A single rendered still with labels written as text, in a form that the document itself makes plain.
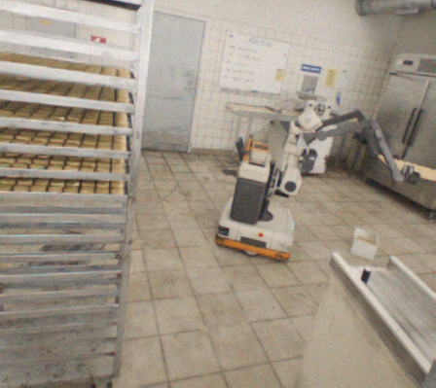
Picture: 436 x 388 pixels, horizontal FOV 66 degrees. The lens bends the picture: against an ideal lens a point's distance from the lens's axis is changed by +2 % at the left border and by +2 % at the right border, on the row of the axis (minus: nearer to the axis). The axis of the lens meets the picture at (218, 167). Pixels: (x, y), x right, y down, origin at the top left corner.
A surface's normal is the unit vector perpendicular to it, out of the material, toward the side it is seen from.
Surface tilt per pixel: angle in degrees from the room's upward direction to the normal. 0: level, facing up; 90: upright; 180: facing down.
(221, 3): 90
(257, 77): 90
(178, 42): 90
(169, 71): 90
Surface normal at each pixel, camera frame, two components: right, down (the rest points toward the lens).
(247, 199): -0.18, 0.29
